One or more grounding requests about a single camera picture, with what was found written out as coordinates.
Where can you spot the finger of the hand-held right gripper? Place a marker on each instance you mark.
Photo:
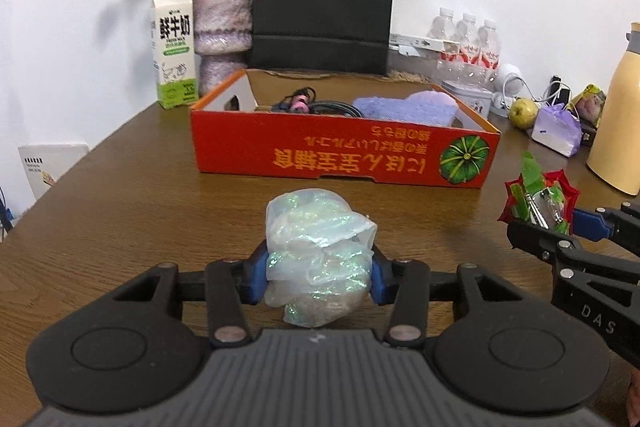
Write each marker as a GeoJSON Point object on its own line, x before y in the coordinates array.
{"type": "Point", "coordinates": [540, 242]}
{"type": "Point", "coordinates": [592, 224]}

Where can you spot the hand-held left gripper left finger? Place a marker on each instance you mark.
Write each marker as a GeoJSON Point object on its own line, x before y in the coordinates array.
{"type": "Point", "coordinates": [257, 277]}

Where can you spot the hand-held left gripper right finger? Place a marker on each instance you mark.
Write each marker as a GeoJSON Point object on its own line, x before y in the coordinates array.
{"type": "Point", "coordinates": [382, 279]}

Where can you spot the red green wrapper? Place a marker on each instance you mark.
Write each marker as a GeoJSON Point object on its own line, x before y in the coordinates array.
{"type": "Point", "coordinates": [537, 192]}

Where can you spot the iridescent plastic bag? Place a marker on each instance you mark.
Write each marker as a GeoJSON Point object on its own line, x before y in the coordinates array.
{"type": "Point", "coordinates": [317, 252]}

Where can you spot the red cardboard box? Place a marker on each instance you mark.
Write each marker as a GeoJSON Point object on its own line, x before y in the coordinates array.
{"type": "Point", "coordinates": [300, 147]}

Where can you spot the purple woven cloth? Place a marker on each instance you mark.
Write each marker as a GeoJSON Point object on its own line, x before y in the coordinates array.
{"type": "Point", "coordinates": [400, 111]}

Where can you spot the purple tissue pack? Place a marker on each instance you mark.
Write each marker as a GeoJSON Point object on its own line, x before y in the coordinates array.
{"type": "Point", "coordinates": [556, 132]}

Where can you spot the yellow thermos jug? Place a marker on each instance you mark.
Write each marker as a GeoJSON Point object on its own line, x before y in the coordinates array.
{"type": "Point", "coordinates": [617, 122]}

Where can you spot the colourful snack packet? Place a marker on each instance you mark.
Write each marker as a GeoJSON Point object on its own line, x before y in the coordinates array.
{"type": "Point", "coordinates": [589, 104]}

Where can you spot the green apple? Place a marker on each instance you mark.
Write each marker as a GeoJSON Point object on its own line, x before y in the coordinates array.
{"type": "Point", "coordinates": [523, 113]}

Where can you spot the black charger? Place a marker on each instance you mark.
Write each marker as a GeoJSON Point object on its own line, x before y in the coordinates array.
{"type": "Point", "coordinates": [562, 94]}

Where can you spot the white tin box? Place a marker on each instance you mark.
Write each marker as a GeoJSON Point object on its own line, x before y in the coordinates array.
{"type": "Point", "coordinates": [467, 99]}

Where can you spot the round white device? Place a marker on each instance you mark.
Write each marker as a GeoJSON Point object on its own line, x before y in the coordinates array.
{"type": "Point", "coordinates": [506, 74]}

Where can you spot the clear grain container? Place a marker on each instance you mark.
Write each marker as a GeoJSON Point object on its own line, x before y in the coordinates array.
{"type": "Point", "coordinates": [412, 67]}

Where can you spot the flat white box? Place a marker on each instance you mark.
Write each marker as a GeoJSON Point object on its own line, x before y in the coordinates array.
{"type": "Point", "coordinates": [420, 42]}

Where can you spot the green white milk carton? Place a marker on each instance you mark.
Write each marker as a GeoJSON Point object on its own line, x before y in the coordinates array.
{"type": "Point", "coordinates": [174, 57]}

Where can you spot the white panel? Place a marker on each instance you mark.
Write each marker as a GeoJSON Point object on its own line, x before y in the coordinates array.
{"type": "Point", "coordinates": [47, 169]}

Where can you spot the purple marbled vase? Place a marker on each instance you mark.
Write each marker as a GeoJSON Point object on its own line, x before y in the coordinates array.
{"type": "Point", "coordinates": [222, 27]}

